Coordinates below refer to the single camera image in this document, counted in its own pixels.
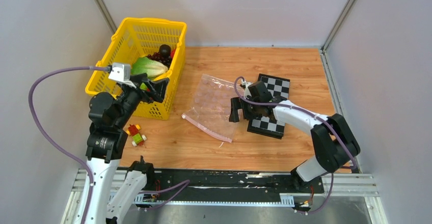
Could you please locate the black white checkerboard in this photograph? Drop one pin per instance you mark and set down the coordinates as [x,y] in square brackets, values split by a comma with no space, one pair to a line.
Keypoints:
[277,86]

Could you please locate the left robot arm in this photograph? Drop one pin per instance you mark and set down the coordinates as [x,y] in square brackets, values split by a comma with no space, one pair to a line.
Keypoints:
[105,146]

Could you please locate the green lettuce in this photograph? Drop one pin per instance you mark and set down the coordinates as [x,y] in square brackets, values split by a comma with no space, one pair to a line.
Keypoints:
[145,65]

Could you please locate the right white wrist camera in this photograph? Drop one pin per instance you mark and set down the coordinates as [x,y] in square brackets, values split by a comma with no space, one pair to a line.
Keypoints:
[245,85]

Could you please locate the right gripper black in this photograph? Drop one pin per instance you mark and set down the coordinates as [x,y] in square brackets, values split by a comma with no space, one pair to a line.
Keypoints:
[237,103]

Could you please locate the aluminium frame base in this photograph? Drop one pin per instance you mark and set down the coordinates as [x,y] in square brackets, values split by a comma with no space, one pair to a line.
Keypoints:
[116,190]

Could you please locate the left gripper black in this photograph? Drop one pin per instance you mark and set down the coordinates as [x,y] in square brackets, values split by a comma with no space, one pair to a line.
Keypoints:
[159,86]

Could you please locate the clear zip top bag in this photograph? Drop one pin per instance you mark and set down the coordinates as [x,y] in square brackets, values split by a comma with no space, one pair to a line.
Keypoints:
[210,108]

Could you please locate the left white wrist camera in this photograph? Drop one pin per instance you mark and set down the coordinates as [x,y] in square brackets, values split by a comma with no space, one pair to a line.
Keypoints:
[120,72]

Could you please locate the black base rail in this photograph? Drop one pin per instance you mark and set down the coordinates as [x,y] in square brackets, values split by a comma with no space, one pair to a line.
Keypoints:
[206,186]

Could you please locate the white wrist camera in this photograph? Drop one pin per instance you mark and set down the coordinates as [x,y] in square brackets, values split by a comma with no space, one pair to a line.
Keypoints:
[120,72]
[245,85]

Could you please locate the yellow plastic basket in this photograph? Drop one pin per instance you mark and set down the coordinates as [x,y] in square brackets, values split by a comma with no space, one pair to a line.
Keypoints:
[138,37]

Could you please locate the dark red grapes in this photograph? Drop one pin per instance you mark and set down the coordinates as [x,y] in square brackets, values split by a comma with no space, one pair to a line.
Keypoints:
[165,60]

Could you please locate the red strawberry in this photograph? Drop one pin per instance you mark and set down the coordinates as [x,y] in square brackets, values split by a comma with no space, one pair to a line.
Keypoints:
[172,53]

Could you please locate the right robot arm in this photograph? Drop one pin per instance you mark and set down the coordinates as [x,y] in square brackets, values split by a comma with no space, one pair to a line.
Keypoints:
[333,141]

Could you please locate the dark avocado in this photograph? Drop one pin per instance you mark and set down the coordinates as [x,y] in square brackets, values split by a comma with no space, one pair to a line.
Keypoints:
[165,50]

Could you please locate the red green toy car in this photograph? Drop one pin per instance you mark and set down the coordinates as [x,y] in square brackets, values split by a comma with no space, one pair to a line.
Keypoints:
[134,131]

